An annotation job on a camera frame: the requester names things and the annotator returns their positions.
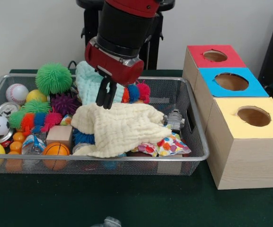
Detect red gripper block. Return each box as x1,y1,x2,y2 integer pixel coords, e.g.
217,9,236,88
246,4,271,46
84,40,144,110

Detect mint green waffle cloth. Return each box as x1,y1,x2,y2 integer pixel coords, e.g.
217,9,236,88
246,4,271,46
74,61,137,106

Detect cream waffle cloth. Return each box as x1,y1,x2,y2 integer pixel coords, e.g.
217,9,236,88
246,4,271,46
71,103,172,158

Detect green spiky rubber ball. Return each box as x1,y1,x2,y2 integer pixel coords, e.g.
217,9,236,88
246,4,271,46
35,62,73,95

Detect white cloth with colourful dots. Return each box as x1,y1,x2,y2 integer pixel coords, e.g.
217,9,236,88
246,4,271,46
130,131,192,157

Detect clear packet with blue print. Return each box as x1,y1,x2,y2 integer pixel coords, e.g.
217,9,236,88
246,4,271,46
102,216,122,227

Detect wooden box with three holes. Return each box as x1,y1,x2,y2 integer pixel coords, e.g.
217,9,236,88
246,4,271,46
182,44,273,190

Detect red blue orange pompom ball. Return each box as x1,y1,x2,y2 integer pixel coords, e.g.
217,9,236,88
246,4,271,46
121,80,151,104

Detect rainbow spiky caterpillar toy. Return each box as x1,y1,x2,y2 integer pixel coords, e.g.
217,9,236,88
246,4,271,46
8,99,64,137

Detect orange toy basketball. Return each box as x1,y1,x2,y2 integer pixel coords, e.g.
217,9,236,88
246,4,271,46
42,141,70,171

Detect white baseball with red stitches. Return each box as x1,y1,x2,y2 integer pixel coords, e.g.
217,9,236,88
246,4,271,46
5,83,30,106

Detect shallow wire mesh bin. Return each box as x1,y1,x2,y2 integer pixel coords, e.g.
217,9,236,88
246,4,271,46
0,73,210,176

